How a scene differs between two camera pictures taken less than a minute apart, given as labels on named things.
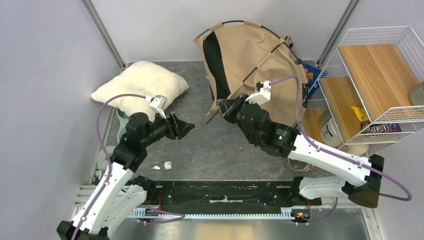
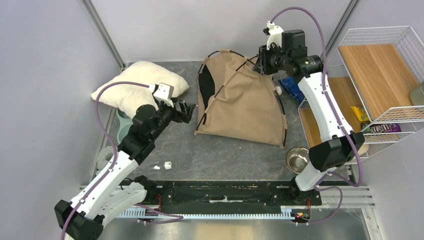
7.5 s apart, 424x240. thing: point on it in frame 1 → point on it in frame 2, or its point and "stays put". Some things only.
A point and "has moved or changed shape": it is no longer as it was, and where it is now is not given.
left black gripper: x=174 y=125 → x=180 y=112
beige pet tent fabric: x=236 y=57 has moved or changed shape
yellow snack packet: x=360 y=113 stays put
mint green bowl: x=122 y=120 stays put
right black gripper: x=234 y=108 → x=262 y=61
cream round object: x=357 y=149 stays put
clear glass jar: x=417 y=95 stays put
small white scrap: x=168 y=165 stays put
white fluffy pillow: x=141 y=78 stays put
